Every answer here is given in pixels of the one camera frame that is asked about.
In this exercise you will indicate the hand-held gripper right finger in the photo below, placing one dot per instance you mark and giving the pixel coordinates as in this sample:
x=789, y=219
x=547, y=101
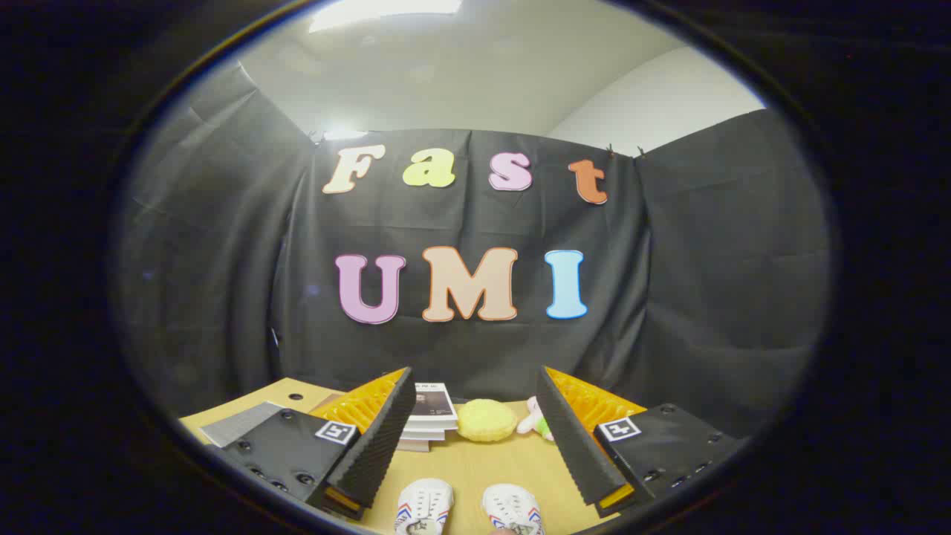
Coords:
x=572, y=446

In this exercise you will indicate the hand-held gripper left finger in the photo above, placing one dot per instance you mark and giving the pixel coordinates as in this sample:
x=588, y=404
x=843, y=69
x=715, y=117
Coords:
x=379, y=446

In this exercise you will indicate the white shoe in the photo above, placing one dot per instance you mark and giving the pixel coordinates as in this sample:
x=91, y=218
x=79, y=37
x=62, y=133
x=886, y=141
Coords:
x=511, y=507
x=425, y=501

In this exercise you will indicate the fabric storage box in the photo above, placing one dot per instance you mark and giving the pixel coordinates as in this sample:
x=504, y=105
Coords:
x=241, y=423

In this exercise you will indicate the thick brown book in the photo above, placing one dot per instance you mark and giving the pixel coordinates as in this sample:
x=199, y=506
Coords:
x=413, y=446

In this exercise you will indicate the pink and green plush toy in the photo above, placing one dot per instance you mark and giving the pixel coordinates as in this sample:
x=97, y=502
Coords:
x=531, y=423

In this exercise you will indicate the plain white book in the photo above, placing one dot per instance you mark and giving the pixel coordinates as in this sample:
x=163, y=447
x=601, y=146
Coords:
x=425, y=435

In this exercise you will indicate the white book with portrait cover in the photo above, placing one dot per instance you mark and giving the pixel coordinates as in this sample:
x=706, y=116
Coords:
x=435, y=405

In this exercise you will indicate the yellow round plush cushion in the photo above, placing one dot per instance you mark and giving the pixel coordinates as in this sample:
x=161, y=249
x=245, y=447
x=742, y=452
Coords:
x=487, y=420

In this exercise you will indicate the black backdrop cloth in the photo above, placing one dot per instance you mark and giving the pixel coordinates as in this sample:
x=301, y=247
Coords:
x=461, y=357

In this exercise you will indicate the ceiling light panel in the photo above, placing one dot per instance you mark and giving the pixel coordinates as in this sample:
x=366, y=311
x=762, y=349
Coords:
x=383, y=11

